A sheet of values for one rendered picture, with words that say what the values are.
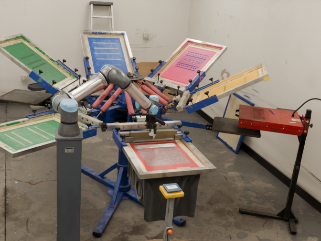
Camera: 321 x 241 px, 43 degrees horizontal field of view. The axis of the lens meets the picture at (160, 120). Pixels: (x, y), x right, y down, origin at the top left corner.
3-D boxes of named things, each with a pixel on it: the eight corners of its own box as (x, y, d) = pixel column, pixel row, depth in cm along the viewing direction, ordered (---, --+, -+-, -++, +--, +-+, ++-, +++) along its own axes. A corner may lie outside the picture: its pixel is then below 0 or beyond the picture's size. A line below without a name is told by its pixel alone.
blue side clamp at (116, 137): (127, 151, 327) (127, 143, 325) (121, 152, 326) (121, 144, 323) (118, 137, 354) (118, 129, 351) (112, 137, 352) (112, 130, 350)
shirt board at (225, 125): (258, 129, 422) (259, 122, 419) (259, 144, 384) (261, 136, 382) (131, 112, 442) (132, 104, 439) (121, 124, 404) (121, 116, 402)
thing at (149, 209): (196, 217, 323) (202, 168, 308) (141, 224, 307) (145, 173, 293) (194, 215, 325) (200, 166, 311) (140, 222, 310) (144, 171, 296)
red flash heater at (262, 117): (299, 122, 414) (301, 111, 410) (305, 138, 372) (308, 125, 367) (238, 114, 423) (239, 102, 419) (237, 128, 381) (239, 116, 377)
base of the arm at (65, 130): (57, 137, 277) (57, 123, 274) (57, 129, 291) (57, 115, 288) (80, 136, 281) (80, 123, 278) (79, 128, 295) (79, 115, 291)
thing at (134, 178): (152, 209, 309) (155, 170, 298) (141, 211, 306) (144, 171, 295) (135, 180, 349) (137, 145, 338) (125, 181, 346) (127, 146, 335)
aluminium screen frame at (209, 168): (215, 172, 303) (216, 168, 301) (139, 179, 283) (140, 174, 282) (176, 132, 372) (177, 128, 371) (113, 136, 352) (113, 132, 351)
